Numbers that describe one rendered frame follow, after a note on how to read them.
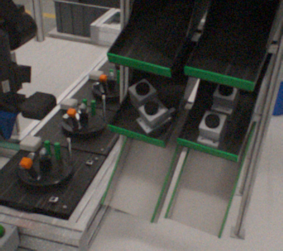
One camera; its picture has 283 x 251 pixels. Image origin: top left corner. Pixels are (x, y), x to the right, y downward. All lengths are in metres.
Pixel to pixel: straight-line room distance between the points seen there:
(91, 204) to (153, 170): 0.18
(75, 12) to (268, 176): 2.06
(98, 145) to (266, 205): 0.53
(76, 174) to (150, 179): 0.24
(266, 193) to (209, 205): 0.37
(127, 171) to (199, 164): 0.17
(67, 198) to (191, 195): 0.31
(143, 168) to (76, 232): 0.21
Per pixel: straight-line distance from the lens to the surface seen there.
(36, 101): 0.70
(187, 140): 0.82
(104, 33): 2.17
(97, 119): 1.27
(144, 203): 0.93
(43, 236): 0.97
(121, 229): 1.08
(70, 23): 3.03
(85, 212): 0.99
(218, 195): 0.92
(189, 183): 0.93
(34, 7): 2.19
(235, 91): 0.82
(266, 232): 1.14
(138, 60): 0.76
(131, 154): 0.96
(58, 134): 1.24
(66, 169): 1.07
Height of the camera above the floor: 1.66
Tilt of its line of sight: 33 degrees down
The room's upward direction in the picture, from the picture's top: 6 degrees clockwise
